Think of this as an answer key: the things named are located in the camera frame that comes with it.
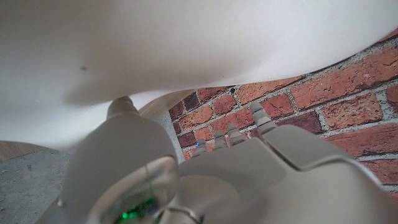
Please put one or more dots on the red brick printed backdrop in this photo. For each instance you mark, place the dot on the red brick printed backdrop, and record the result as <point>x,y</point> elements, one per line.
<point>295,109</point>

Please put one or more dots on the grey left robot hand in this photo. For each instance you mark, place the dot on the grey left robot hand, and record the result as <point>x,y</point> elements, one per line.
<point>233,180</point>

